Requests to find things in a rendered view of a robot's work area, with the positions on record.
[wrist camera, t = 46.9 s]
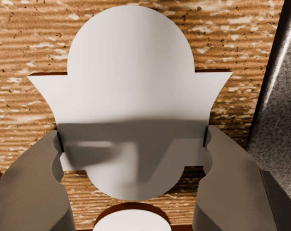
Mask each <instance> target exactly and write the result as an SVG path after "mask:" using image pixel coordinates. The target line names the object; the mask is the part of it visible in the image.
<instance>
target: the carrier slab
mask: <svg viewBox="0 0 291 231"><path fill-rule="evenodd" d="M283 4H284V0H0V173H1V174H4V172H5V171H6V170H7V169H8V168H9V167H10V166H11V164H12V163H13V162H14V161H15V160H16V159H17V158H18V157H19V156H20V155H21V154H23V153H24V152H25V151H26V150H27V149H29V148H30V147H31V146H32V145H34V144H35V143H36V142H37V141H38V140H39V139H41V138H42V137H43V136H44V135H45V134H47V133H48V132H49V131H52V130H58V129H57V125H56V121H55V116H54V114H53V112H52V110H51V108H50V106H49V105H48V103H47V101H46V100H45V99H44V97H43V96H42V94H41V93H40V92H39V91H38V89H37V88H36V87H35V86H34V84H33V83H32V82H31V81H30V80H29V79H28V77H27V75H30V74H32V73H60V72H67V60H68V55H69V51H70V47H71V44H72V42H73V40H74V38H75V36H76V34H77V33H78V31H79V30H80V29H81V27H82V26H83V25H84V24H85V23H86V22H87V21H88V20H89V19H91V18H92V17H93V16H95V15H97V14H98V13H100V12H102V11H104V10H106V9H109V8H112V7H116V6H125V5H134V6H143V7H147V8H150V9H153V10H155V11H157V12H160V13H161V14H163V15H165V16H166V17H168V18H169V19H170V20H171V21H172V22H173V23H174V24H175V25H176V26H177V27H178V28H179V29H180V30H181V31H182V32H183V34H184V36H185V37H186V39H187V41H188V43H189V45H190V48H191V50H192V55H193V58H194V70H230V71H232V72H233V73H232V74H231V76H230V77H229V79H228V80H227V82H226V83H225V84H224V86H223V88H222V89H221V91H220V92H219V94H218V96H217V98H216V99H215V101H214V103H213V106H212V108H211V111H210V116H209V124H208V126H210V125H214V126H216V127H217V128H219V129H220V130H221V131H222V132H223V133H225V134H226V135H227V136H228V137H230V138H231V139H232V140H233V141H235V142H236V143H237V144H238V145H240V146H241V147H242V148H243V149H245V146H246V142H247V138H248V135H249V131H250V127H251V123H252V120H253V116H254V112H255V109H256V105H257V101H258V97H259V93H260V89H261V86H262V82H263V79H264V75H265V71H266V67H267V63H268V60H269V55H270V52H271V48H272V45H273V41H274V38H275V33H276V29H277V26H278V22H279V19H280V15H281V11H282V7H283ZM205 176H206V174H205V172H204V170H203V166H185V167H184V171H183V174H182V176H181V177H180V179H179V181H178V182H177V183H176V184H175V185H174V186H173V187H172V188H171V189H170V190H169V191H167V192H165V193H164V194H162V195H160V196H157V197H155V198H152V199H148V200H143V201H126V200H121V199H117V198H114V197H111V196H109V195H107V194H105V193H103V192H102V191H100V190H99V189H98V188H97V187H96V186H95V185H94V184H93V183H92V182H91V180H90V179H89V177H88V175H87V173H86V170H67V171H64V176H63V178H62V180H61V182H60V183H61V184H62V185H64V186H65V188H66V192H67V195H68V198H69V202H70V205H71V209H72V212H73V218H74V223H75V229H76V231H79V230H93V226H94V223H95V221H96V219H97V217H98V216H99V215H100V214H101V213H102V212H103V211H105V210H106V209H108V208H110V207H112V206H115V205H118V204H124V203H143V204H149V205H152V206H154V207H156V208H158V209H160V210H161V211H163V212H164V213H165V214H166V215H167V217H168V218H169V220H170V225H171V226H178V225H192V220H193V214H194V209H195V203H196V198H197V192H198V185H199V181H200V180H201V179H202V178H204V177H205Z"/></svg>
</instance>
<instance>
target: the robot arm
mask: <svg viewBox="0 0 291 231"><path fill-rule="evenodd" d="M203 147H204V148H205V150H206V155H205V160H204V165H203V170H204V172H205V174H206V176H205V177H204V178H202V179H201V180H200V181H199V185H198V192H197V198H196V203H195V209H194V214H193V220H192V229H193V231H291V198H290V197H289V196H288V194H287V193H286V192H285V191H284V189H283V188H282V187H281V186H280V184H279V183H278V182H277V181H276V180H275V178H274V177H273V176H272V175H271V173H270V172H269V171H266V170H262V169H261V168H260V166H259V165H258V164H257V162H256V161H255V160H254V159H253V158H252V157H251V155H250V154H249V153H247V152H246V151H245V150H244V149H243V148H242V147H241V146H240V145H238V144H237V143H236V142H235V141H233V140H232V139H231V138H230V137H228V136H227V135H226V134H225V133H223V132H222V131H221V130H220V129H219V128H217V127H216V126H214V125H210V126H207V125H206V129H205V135H204V141H203ZM63 152H65V151H64V146H63V142H62V138H61V134H60V131H59V130H52V131H49V132H48V133H47V134H45V135H44V136H43V137H42V138H41V139H39V140H38V141H37V142H36V143H35V144H34V145H32V146H31V147H30V148H29V149H27V150H26V151H25V152H24V153H23V154H21V155H20V156H19V157H18V158H17V159H16V160H15V161H14V162H13V163H12V164H11V166H10V167H9V168H8V169H7V170H6V171H5V172H4V174H3V175H2V176H1V178H0V231H76V229H75V223H74V218H73V212H72V209H71V205H70V202H69V198H68V195H67V192H66V188H65V186H64V185H62V184H61V183H60V182H61V180H62V178H63V176H64V171H63V168H62V165H61V161H60V157H61V155H62V153H63Z"/></svg>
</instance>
